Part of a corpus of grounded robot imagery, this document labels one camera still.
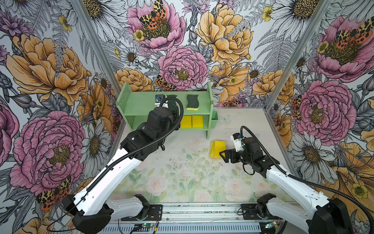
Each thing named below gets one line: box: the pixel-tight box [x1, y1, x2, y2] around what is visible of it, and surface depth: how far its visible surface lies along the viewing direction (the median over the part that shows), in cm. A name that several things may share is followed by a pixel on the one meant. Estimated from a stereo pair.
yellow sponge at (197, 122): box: [191, 115, 204, 129], surface depth 96 cm
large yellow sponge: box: [209, 139, 227, 159], surface depth 95 cm
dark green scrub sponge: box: [186, 94, 200, 111], surface depth 86 cm
